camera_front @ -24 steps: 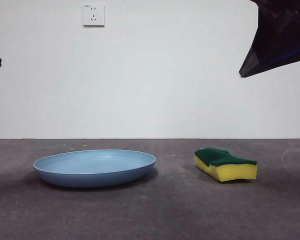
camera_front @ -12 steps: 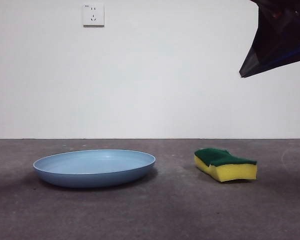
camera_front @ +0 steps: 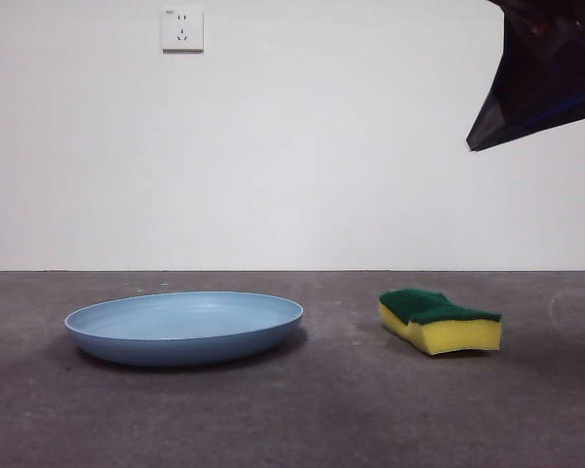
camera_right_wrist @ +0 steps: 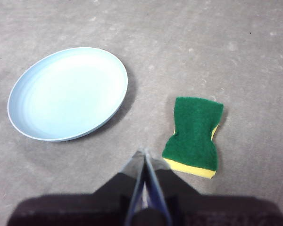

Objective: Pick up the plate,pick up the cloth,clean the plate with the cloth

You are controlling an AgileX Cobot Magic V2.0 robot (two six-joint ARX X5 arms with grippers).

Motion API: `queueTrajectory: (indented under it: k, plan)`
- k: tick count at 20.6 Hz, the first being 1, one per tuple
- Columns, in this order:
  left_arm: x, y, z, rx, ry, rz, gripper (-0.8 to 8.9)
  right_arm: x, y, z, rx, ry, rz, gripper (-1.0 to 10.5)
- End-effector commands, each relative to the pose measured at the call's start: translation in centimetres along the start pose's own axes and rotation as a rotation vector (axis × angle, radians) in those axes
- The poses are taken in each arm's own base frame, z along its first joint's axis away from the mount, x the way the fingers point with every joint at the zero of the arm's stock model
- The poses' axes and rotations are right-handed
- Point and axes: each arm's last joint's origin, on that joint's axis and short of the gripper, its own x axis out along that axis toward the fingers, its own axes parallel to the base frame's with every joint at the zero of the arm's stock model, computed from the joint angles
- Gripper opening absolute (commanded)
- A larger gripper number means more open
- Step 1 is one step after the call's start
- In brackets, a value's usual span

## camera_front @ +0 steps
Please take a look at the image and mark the yellow sponge with green scourer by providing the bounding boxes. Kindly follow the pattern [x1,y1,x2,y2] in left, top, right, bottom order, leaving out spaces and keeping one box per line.
[378,288,502,357]

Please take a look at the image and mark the light blue round plate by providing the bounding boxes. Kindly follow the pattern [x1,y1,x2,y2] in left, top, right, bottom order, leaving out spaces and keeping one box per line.
[63,291,305,368]

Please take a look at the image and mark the white wall socket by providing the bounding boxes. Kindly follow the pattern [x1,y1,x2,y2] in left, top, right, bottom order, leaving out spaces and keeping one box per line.
[161,7,205,54]

